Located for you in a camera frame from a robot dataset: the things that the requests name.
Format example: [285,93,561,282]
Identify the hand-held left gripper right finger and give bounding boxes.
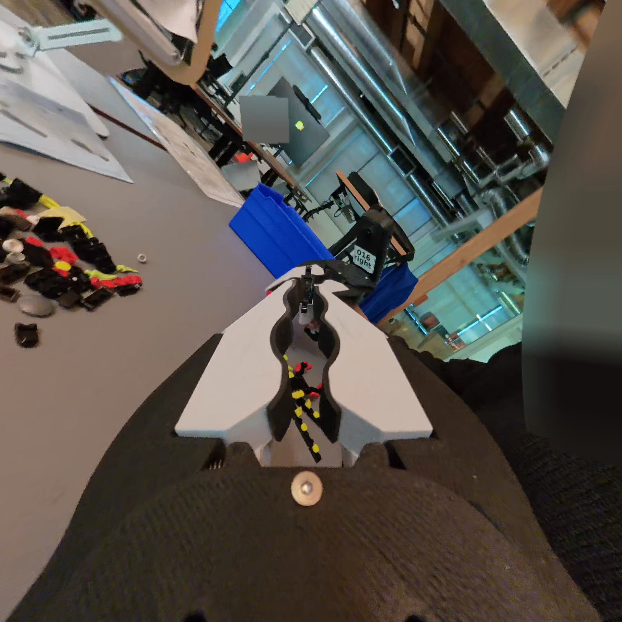
[315,284,434,453]

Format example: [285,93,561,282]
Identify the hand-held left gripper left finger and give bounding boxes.
[173,278,299,444]

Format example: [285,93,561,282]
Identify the small black hinge lego plate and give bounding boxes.
[300,265,317,312]

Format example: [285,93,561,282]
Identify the black yellow red lego model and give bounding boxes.
[283,361,324,463]

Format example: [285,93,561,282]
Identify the grey dome lego piece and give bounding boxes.
[17,295,55,318]

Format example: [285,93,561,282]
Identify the pile of loose lego pieces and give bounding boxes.
[0,172,144,312]

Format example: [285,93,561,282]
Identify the tan edged desk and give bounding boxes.
[335,170,415,259]

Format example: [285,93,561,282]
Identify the blue plastic bin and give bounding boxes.
[228,182,419,324]

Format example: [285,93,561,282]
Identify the black metal stand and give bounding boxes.
[287,185,370,260]

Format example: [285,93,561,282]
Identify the silver ventilation ducts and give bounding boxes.
[301,0,552,273]

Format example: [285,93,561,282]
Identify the tan wooden beam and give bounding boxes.
[379,187,544,327]

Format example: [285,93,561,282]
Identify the dark monitor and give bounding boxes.
[266,77,332,168]

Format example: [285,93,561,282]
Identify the clear plastic bag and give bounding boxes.
[109,75,246,209]

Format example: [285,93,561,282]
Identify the person's black knit clothing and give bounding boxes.
[389,335,622,622]

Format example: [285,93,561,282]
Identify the instruction booklet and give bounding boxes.
[0,49,134,184]

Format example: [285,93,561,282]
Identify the white flat base plate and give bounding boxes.
[0,5,111,139]

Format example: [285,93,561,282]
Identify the silver metal bracket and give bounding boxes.
[18,18,123,55]

